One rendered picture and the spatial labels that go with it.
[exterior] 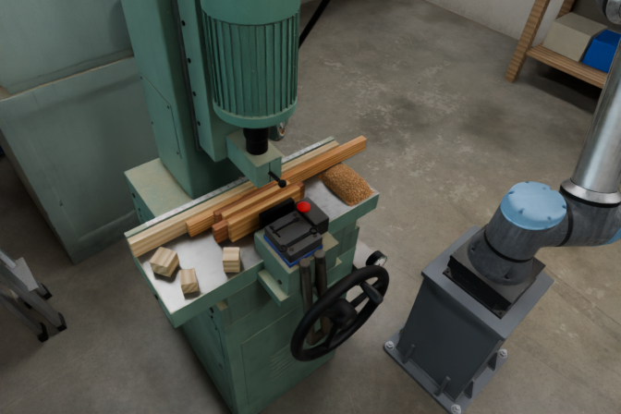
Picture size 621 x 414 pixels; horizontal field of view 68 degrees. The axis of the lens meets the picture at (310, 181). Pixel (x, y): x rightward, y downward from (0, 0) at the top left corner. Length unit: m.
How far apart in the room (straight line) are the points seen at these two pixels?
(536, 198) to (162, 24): 1.02
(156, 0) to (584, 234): 1.20
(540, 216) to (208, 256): 0.84
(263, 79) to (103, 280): 1.56
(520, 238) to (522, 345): 0.90
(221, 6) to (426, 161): 2.12
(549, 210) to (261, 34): 0.88
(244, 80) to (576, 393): 1.78
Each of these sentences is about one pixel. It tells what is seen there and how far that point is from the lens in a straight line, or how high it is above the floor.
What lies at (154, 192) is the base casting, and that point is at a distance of 1.39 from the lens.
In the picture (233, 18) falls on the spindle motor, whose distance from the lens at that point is 0.80.
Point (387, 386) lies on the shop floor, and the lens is 1.93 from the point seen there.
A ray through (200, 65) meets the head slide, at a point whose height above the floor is 1.26.
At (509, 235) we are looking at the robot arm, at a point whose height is 0.82.
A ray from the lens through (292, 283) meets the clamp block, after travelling 1.01.
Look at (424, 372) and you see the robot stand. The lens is 1.96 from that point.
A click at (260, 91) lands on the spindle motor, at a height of 1.28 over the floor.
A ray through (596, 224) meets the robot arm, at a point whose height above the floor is 0.86.
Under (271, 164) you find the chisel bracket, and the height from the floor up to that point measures 1.06.
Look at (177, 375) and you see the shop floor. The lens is 1.95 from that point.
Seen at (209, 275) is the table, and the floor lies 0.90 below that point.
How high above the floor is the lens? 1.77
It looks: 45 degrees down
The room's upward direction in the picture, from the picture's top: 4 degrees clockwise
